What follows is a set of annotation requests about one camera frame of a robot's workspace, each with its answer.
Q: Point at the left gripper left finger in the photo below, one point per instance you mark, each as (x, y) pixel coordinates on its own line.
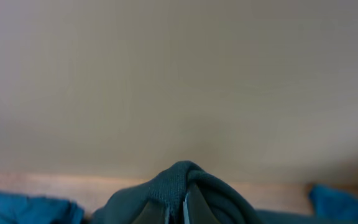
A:
(153, 213)

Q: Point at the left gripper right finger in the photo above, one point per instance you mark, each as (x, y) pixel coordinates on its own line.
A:
(196, 209)

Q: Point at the black polo shirt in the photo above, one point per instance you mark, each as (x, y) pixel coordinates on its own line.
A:
(170, 186)

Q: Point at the blue shirt unfolded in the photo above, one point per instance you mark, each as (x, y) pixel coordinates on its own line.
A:
(16, 208)

